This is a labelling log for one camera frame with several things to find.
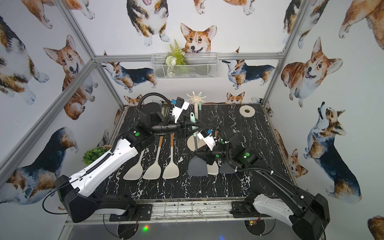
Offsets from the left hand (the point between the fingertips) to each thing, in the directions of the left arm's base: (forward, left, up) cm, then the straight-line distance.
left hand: (202, 124), depth 59 cm
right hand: (-4, +4, -15) cm, 16 cm away
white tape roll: (+40, -34, -41) cm, 67 cm away
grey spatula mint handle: (-4, -14, -38) cm, 41 cm away
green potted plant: (-1, +56, -23) cm, 60 cm away
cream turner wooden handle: (-3, +18, -40) cm, 44 cm away
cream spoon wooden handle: (-5, +38, -38) cm, 53 cm away
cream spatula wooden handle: (-5, +27, -38) cm, 47 cm away
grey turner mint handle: (-9, +2, -20) cm, 22 cm away
